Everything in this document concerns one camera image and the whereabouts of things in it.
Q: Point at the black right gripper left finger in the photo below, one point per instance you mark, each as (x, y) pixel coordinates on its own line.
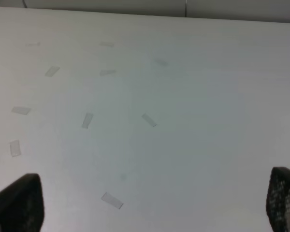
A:
(22, 205)

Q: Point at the clear tape piece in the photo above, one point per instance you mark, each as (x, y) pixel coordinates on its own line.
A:
(20, 110)
(52, 71)
(87, 120)
(149, 120)
(106, 44)
(15, 149)
(108, 198)
(107, 72)

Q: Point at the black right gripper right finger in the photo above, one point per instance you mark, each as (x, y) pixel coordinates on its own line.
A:
(278, 199)

